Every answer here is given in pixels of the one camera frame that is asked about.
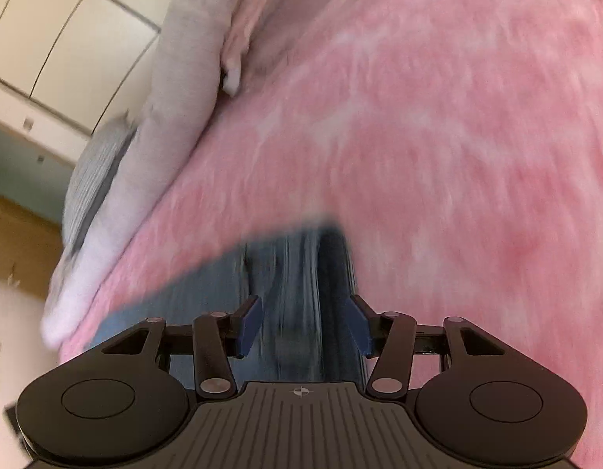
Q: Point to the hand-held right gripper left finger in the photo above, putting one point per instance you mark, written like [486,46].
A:
[248,327]

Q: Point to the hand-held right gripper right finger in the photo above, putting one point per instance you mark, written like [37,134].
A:
[360,327]

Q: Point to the blue denim jeans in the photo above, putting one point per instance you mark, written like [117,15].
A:
[301,278]

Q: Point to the pink floral blanket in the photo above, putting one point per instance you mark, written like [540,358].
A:
[428,132]

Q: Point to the pale pink rolled duvet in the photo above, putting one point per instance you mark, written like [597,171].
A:
[179,83]
[94,180]

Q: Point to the cream wardrobe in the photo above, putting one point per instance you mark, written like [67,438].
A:
[62,34]

